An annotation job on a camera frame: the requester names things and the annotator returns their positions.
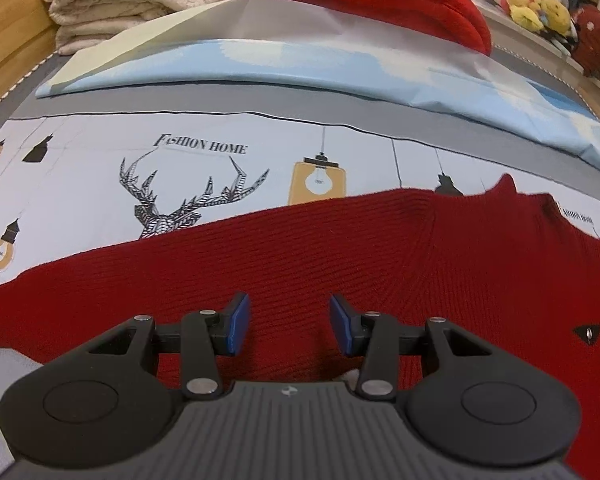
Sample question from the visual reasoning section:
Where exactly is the dark red knitted sweater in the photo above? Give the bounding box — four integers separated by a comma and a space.
0, 174, 600, 480

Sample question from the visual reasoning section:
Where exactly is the beige fluffy blanket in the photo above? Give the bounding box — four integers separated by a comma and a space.
39, 0, 253, 56

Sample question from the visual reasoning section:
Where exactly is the pile of plush toys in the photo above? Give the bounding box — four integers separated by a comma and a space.
485, 0, 582, 42

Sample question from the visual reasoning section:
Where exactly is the red cushion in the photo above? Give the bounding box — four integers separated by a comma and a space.
571, 4, 600, 79

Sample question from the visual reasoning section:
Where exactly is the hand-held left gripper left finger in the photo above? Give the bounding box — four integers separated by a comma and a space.
87, 292, 252, 401

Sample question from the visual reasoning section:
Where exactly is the printed bed sheet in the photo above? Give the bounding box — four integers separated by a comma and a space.
0, 45, 600, 480

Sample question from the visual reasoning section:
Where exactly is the wooden bed frame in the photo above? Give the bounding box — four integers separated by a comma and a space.
0, 0, 62, 122

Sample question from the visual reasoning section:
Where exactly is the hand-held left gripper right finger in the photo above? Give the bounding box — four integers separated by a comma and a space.
328, 293, 497, 401

